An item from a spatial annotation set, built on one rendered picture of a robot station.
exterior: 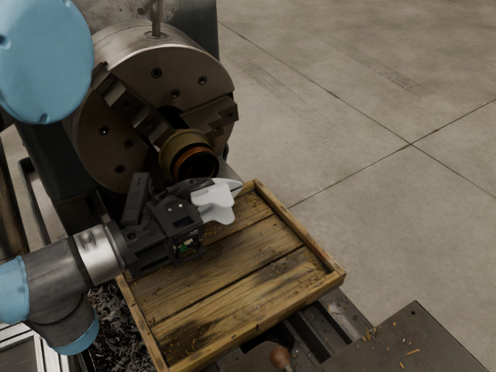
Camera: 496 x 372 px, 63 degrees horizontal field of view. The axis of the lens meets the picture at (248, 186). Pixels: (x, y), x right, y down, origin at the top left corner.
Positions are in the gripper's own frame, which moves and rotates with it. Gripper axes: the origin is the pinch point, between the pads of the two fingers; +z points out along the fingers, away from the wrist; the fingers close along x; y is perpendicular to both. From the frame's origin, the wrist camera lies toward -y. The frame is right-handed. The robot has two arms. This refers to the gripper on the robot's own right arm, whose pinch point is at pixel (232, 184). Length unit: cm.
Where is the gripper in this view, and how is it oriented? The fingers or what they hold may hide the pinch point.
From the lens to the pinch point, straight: 65.1
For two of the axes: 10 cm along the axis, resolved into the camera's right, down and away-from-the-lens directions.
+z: 8.5, -3.7, 3.8
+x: 0.0, -7.2, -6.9
